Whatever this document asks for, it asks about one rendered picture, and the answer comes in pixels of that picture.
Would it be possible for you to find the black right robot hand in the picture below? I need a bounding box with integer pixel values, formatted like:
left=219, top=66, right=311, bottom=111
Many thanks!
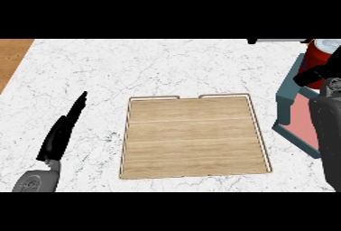
left=293, top=44, right=341, bottom=88

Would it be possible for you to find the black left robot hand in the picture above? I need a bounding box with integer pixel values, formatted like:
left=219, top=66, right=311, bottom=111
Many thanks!
left=36, top=90, right=89, bottom=163

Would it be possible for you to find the red can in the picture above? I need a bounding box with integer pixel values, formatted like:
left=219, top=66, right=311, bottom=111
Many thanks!
left=306, top=39, right=341, bottom=90

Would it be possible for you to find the teal tray with pink inside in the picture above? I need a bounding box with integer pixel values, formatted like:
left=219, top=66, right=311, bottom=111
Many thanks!
left=271, top=52, right=322, bottom=160

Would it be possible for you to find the tan cardboard box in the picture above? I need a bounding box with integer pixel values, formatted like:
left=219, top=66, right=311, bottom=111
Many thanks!
left=117, top=93, right=274, bottom=180

